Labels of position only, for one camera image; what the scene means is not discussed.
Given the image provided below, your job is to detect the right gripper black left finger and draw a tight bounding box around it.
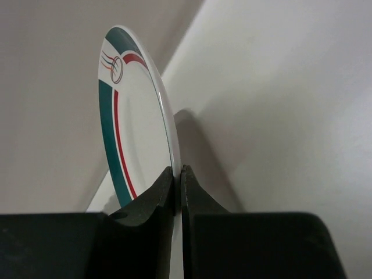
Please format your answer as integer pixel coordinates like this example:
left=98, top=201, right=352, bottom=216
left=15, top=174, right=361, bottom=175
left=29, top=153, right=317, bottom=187
left=107, top=167, right=176, bottom=278

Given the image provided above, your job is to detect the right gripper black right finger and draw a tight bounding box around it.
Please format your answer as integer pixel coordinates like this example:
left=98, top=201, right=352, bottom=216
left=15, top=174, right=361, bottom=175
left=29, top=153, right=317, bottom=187
left=180, top=166, right=241, bottom=278

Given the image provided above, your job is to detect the white plate green red rim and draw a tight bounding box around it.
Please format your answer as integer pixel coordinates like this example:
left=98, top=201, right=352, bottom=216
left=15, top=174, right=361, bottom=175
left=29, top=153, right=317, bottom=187
left=98, top=25, right=181, bottom=207

